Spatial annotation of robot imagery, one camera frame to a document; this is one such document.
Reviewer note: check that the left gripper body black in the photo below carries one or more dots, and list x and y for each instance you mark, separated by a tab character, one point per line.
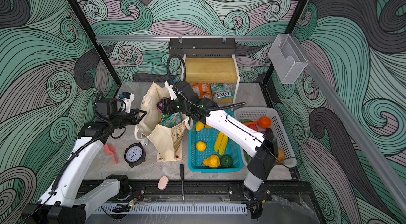
125	119

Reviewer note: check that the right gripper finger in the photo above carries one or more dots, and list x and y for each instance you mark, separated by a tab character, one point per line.
162	110
162	101

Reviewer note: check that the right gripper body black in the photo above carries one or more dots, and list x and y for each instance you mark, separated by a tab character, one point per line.
178	104

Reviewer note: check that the purple onion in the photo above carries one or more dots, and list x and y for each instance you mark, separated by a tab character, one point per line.
161	106

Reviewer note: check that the teal red snack bag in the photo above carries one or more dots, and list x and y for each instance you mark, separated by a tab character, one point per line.
170	121

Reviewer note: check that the cream canvas grocery bag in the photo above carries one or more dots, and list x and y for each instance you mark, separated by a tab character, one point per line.
167	141

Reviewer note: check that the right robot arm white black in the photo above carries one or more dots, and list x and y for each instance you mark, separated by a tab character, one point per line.
263	149

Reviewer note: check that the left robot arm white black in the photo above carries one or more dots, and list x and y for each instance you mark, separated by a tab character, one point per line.
60	204

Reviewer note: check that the orange snack bag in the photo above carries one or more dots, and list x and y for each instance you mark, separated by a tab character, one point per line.
203	90

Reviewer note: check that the teal Fox's candy bag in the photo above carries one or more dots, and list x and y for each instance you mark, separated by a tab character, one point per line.
221	91

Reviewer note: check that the yellow lemon upper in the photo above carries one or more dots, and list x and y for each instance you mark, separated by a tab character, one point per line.
199	126

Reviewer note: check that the yellow lemon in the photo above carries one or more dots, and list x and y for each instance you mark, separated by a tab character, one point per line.
201	146
199	126

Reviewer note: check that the white stapler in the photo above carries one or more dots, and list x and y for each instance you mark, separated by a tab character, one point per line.
145	142

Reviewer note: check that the white wooden two-tier shelf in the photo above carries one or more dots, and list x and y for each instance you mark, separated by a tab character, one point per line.
213	69

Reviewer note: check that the black alarm clock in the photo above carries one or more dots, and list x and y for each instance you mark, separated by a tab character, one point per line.
134	155

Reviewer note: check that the pink plastic scoop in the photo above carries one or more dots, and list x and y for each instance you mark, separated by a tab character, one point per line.
110	150

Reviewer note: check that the yellow lemon lower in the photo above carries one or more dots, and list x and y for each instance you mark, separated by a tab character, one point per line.
201	146

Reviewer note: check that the small yellow banana bunch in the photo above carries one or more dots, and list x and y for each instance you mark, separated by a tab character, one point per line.
221	143

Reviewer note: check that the teal plastic basket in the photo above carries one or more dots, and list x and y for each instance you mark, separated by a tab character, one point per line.
196	158

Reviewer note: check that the black screwdriver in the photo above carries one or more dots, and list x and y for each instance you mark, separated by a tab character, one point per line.
182	179

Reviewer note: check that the yellow pear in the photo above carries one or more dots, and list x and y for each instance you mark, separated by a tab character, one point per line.
212	162

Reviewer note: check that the orange carrot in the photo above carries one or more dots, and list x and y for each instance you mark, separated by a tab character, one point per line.
251	123

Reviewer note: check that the green avocado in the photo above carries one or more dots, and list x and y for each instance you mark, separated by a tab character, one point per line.
226	162

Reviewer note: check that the pink oval eraser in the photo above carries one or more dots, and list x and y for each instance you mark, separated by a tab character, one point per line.
163	182

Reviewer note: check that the red apple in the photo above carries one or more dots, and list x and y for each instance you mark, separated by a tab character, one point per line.
254	127

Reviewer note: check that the orange tomato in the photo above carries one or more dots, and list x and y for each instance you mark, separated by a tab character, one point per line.
264	122

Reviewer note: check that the white plastic basket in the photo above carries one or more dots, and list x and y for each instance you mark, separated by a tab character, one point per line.
255	113

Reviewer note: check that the brown potato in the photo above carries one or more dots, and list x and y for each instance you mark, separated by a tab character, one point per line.
281	157

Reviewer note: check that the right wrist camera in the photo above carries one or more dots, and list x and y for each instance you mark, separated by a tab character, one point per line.
170	90

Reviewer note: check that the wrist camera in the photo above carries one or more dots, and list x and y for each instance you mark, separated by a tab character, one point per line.
127	98
170	90

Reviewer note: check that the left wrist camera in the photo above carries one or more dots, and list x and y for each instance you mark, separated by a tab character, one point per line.
127	98

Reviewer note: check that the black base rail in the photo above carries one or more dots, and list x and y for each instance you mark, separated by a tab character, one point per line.
233	189

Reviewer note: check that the white cable duct strip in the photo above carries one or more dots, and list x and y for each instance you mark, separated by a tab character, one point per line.
197	208

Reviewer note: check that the clear acrylic wall holder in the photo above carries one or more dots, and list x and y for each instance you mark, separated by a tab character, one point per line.
288	58

